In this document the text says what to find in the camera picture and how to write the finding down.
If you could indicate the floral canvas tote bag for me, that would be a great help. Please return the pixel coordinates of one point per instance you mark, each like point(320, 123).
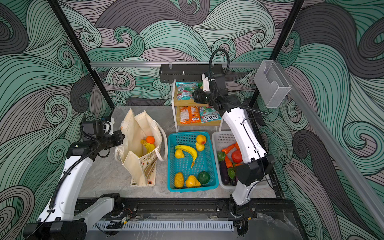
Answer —
point(133, 155)

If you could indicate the white plastic basket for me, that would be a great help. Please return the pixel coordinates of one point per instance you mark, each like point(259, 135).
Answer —
point(228, 157)

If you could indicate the clear acrylic wall holder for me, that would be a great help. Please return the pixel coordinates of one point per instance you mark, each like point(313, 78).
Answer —
point(273, 83)

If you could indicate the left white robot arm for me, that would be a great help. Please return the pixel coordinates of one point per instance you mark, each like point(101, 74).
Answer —
point(58, 220)

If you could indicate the small dark eggplant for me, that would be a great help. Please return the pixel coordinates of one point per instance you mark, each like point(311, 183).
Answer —
point(233, 181)

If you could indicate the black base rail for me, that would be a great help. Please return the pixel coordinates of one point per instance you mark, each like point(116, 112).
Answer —
point(222, 208)

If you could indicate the white wooden two-tier shelf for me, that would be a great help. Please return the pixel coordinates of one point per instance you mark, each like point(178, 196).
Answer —
point(218, 125)

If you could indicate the black metal wall tray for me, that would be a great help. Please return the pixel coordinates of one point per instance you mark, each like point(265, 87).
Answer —
point(190, 73)

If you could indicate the small yellow pear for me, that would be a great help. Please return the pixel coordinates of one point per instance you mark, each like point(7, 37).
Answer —
point(179, 154)

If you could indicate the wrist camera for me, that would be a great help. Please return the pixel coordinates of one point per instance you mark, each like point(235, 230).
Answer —
point(98, 128)
point(213, 82)

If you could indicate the white slotted cable duct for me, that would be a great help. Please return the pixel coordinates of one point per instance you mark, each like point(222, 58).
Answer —
point(163, 225)

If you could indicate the teal plastic basket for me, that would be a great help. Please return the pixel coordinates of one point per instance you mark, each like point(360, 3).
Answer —
point(205, 162)

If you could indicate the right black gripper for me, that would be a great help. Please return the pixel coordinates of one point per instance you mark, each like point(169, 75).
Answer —
point(200, 97)

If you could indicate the yellow corn cob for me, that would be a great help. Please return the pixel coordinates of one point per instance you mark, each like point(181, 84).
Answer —
point(179, 180)

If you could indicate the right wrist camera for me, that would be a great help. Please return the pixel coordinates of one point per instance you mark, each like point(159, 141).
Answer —
point(213, 82)

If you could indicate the yellow banana bunch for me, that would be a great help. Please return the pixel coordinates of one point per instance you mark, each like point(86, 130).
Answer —
point(149, 147)

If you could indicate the orange fruit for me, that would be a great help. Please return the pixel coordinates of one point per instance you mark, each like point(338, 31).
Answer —
point(150, 140)

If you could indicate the yellow-red mango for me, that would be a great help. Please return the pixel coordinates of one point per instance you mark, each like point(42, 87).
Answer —
point(201, 139)

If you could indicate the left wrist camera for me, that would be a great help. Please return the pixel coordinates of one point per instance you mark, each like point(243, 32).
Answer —
point(98, 128)

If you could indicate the orange candy bag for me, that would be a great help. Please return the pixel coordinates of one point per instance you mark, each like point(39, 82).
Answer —
point(189, 115)

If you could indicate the yellow lemon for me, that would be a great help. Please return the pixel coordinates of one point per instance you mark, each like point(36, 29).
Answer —
point(200, 147)

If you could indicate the red tomato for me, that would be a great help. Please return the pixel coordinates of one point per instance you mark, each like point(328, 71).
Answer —
point(237, 157)

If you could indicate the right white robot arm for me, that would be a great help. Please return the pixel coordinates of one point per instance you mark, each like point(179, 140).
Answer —
point(256, 162)

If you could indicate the blue-red candy bag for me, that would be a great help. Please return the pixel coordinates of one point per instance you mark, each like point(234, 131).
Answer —
point(185, 90)

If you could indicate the purple eggplant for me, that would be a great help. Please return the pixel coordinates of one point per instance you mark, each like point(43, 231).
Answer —
point(224, 172)

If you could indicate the green avocado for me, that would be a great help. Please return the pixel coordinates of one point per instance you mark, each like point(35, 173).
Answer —
point(204, 177)

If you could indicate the single yellow banana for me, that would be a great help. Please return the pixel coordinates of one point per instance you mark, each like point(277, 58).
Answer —
point(189, 150)

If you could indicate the green Fox's candy bag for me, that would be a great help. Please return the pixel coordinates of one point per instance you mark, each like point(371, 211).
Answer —
point(209, 114)

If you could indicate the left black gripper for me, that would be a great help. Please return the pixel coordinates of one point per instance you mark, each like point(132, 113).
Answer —
point(119, 139)

